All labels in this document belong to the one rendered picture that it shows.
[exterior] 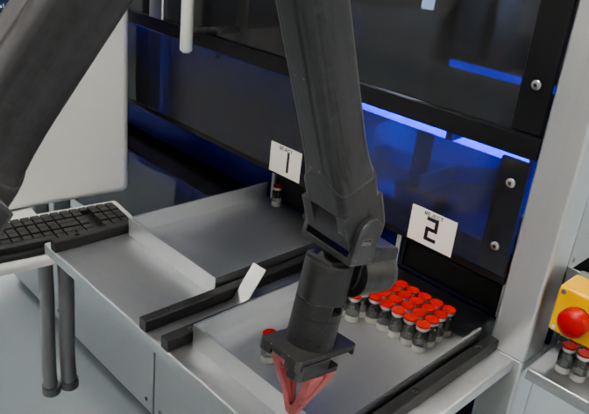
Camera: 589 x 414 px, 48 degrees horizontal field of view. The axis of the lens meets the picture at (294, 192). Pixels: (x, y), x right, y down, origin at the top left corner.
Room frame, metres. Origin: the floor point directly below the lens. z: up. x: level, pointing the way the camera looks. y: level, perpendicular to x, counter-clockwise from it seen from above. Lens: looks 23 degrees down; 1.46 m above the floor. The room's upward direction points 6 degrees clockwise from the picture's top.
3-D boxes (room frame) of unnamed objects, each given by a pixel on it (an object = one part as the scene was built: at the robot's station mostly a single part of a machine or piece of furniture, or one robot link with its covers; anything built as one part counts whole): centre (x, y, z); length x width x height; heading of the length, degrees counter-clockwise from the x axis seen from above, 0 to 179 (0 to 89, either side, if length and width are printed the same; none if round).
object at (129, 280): (0.94, 0.01, 0.87); 0.70 x 0.48 x 0.02; 46
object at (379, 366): (0.81, -0.09, 0.90); 0.34 x 0.26 x 0.04; 137
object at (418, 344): (0.87, -0.15, 0.90); 0.18 x 0.02 x 0.05; 47
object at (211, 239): (1.11, 0.09, 0.90); 0.34 x 0.26 x 0.04; 136
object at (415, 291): (0.92, -0.20, 0.90); 0.18 x 0.02 x 0.05; 47
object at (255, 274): (0.86, 0.09, 0.91); 0.14 x 0.03 x 0.06; 136
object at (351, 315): (0.88, -0.11, 0.90); 0.02 x 0.02 x 0.05
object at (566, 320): (0.76, -0.39, 0.99); 0.04 x 0.04 x 0.04; 46
